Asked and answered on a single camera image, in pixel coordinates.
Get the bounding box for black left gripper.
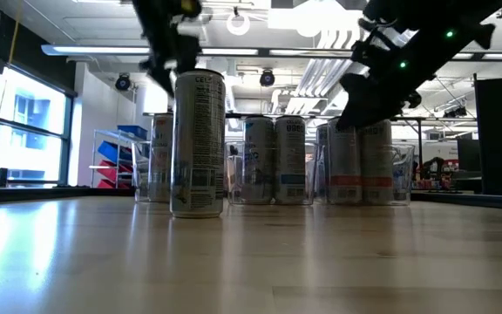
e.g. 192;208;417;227
131;0;203;99

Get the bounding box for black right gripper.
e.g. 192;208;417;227
336;25;436;131

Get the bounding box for clear plastic bin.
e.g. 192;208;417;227
132;140;174;204
313;141;416;208
225;140;318;207

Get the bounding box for black ceiling spotlight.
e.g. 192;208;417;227
115;73;132;92
444;104;469;119
259;69;276;88

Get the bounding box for white ceiling pipes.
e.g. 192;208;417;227
271;24;365;115

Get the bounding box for grey overhead beam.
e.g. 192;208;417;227
40;43;502;63

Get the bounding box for black monitor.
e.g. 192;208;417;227
457;138;482;173

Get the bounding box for shelf with blue red bins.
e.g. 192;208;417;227
88;125;150;190

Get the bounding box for large window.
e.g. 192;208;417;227
0;65;74;188

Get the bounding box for black background metal frame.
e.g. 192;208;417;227
389;114;426;176

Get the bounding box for white ring ceiling light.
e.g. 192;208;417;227
226;10;252;38

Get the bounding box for yellow hanging strap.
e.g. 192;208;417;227
7;0;23;69

